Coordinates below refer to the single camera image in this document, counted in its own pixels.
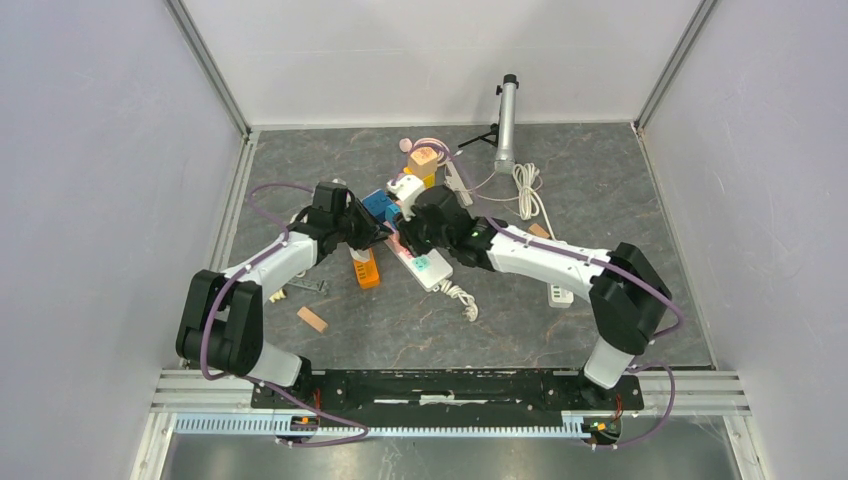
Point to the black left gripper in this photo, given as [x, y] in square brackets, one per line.
[371, 231]

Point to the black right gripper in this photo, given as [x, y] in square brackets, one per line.
[407, 238]

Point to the dark blue cube socket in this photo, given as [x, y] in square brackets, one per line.
[376, 203]

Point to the white long power strip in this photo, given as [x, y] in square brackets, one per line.
[428, 270]

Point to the light blue cube socket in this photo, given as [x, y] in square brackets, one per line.
[392, 211]

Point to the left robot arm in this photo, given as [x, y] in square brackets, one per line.
[222, 324]

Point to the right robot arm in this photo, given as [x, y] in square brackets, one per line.
[627, 296]

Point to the beige patterned cube socket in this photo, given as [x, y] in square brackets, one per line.
[422, 161]

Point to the yellow cube adapter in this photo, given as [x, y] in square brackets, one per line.
[429, 180]

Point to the orange power strip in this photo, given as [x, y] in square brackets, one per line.
[365, 268]

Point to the silver microphone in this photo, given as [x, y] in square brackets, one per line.
[505, 156]

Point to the brown wooden block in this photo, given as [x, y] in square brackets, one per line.
[539, 231]

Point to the tan wooden block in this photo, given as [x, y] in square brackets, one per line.
[312, 319]

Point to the white small power strip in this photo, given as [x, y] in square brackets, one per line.
[558, 297]

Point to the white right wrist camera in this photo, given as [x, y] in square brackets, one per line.
[405, 190]

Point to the white strip cord plug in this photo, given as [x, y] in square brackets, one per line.
[455, 292]

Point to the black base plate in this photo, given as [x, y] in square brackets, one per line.
[523, 397]

